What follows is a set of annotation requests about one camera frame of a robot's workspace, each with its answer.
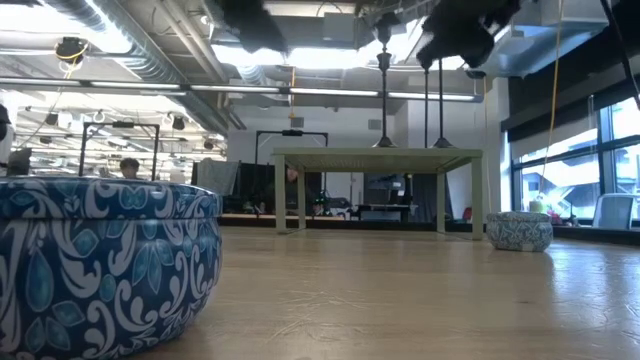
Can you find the black candle stick holder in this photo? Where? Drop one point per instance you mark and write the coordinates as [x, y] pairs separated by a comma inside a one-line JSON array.
[[442, 143], [426, 110], [384, 61], [384, 142]]

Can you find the light blue patterned candle tin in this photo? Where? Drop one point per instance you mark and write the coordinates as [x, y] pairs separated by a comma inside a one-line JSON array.
[[520, 232]]

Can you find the dark blue floral candle tin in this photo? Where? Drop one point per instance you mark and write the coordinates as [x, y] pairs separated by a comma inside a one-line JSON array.
[[100, 260]]

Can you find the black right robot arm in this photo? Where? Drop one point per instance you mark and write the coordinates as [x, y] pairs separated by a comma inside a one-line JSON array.
[[634, 15]]

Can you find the linear ceiling light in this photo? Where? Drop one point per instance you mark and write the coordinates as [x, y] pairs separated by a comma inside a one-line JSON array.
[[235, 88]]

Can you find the grey ceiling box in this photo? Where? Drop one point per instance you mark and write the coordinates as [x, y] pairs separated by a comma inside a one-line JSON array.
[[340, 27]]

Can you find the grey draped cloth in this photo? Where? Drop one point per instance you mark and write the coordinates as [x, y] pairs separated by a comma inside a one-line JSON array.
[[215, 175]]

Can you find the green perforated metal shelf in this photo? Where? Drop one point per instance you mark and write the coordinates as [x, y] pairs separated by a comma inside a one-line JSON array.
[[380, 160]]

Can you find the person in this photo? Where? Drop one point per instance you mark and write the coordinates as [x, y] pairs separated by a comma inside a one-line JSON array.
[[291, 176], [130, 167]]

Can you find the black ceiling-hung device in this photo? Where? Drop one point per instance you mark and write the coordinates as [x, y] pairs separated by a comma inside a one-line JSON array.
[[71, 49]]

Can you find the yellow-green cylinder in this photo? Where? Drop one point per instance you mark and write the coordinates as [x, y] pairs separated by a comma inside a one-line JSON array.
[[537, 205]]

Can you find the white chair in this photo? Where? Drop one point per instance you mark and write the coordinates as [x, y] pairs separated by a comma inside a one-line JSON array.
[[612, 211]]

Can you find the grey wall vent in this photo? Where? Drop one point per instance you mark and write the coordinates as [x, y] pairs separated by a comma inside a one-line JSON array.
[[297, 122], [374, 124]]

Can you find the silver spiral air duct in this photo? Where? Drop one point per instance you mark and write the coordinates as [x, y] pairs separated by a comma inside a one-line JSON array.
[[150, 60]]

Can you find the black gantry frame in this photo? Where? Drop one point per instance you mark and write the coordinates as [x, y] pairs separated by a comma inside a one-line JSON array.
[[120, 124], [292, 132]]

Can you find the black aluminium table frame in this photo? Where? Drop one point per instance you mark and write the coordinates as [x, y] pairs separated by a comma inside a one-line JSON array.
[[380, 226]]

